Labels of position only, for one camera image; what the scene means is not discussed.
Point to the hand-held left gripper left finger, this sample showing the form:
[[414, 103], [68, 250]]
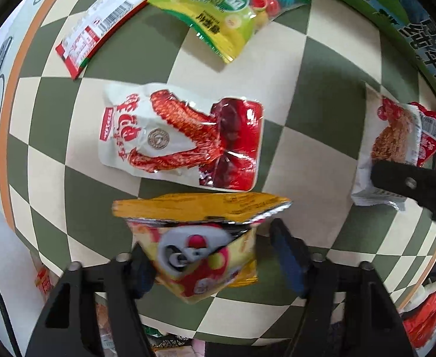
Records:
[[143, 279]]

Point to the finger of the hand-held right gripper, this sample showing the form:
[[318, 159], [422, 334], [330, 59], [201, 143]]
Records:
[[426, 189]]

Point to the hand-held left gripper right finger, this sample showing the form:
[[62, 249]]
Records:
[[288, 264]]

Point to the white red noodle snack packet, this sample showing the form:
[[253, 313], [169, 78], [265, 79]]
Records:
[[392, 137]]

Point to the yellow snack packet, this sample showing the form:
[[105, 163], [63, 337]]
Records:
[[203, 208]]

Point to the small orange red packet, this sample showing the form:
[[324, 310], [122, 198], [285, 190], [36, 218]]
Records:
[[44, 282]]

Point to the red white snack bag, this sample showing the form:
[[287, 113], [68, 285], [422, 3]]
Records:
[[426, 312]]

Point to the white red chicken wing packet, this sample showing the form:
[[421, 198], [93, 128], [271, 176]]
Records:
[[140, 134]]

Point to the green bag of colourful candy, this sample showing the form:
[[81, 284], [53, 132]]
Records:
[[218, 18]]

